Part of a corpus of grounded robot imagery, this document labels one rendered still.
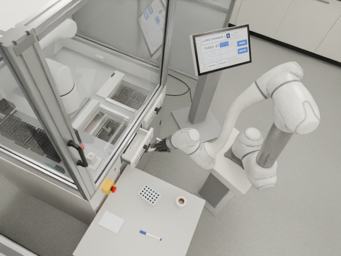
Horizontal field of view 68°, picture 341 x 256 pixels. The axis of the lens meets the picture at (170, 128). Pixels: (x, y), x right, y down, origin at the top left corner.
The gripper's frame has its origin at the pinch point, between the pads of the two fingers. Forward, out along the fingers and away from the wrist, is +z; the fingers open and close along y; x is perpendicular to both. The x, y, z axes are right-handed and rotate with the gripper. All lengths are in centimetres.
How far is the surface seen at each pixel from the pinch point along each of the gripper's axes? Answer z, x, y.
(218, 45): -20, -97, 2
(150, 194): 4.6, 23.6, -16.7
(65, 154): -39, 46, 45
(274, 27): 22, -293, -83
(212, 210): 41, -14, -101
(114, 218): 13.5, 45.6, -7.1
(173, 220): -3.7, 30.7, -34.6
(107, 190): 7.7, 36.0, 7.8
